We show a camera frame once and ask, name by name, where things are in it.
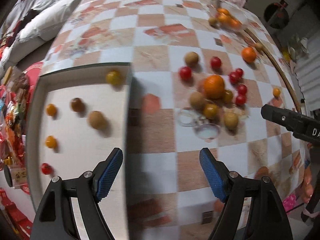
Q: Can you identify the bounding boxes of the small orange cherry tomato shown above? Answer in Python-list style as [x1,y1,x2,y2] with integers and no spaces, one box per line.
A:
[46,103,57,117]
[45,135,57,149]

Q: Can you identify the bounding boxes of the small orange tomato on table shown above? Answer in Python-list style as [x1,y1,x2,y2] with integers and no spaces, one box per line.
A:
[272,88,281,98]

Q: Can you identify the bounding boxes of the red cherry tomato in box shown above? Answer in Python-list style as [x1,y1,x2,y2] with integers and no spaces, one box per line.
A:
[41,163,53,175]

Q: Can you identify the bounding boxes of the shallow grey cardboard box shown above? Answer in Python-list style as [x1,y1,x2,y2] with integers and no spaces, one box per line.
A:
[26,62,132,239]

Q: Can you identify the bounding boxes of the dark yellow cherry tomato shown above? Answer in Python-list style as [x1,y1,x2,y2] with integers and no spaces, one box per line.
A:
[222,89,233,104]

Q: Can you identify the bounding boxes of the dark brown cherry tomato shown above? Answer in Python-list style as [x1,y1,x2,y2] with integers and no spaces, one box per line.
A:
[70,98,85,113]

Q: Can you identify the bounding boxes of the brown longan beside mandarin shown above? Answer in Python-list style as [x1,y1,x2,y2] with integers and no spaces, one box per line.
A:
[189,91,206,110]

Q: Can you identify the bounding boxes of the orange mandarin on table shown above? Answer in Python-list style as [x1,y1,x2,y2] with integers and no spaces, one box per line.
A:
[241,47,257,63]

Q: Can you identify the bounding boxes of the brown longan by stick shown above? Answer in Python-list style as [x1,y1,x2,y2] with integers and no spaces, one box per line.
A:
[254,42,264,51]

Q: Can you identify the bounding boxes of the large orange mandarin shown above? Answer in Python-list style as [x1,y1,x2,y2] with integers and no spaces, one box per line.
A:
[203,75,225,99]

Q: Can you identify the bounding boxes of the curved wooden stick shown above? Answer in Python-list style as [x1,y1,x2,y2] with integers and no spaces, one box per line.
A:
[243,27,302,113]

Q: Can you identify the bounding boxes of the pile of snack packages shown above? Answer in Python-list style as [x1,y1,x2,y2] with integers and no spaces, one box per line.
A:
[1,66,33,194]

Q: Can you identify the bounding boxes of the mandarins in bowl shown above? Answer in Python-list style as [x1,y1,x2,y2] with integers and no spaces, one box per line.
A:
[216,8,242,30]

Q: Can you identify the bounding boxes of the glass fruit bowl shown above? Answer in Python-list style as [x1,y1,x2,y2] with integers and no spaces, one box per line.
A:
[208,0,249,32]

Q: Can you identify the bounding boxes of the brown longan by bowl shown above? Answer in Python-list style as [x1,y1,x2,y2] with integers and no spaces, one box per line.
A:
[208,17,218,27]

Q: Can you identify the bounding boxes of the grey sofa with blankets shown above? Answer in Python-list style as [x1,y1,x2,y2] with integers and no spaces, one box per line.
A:
[1,0,82,70]

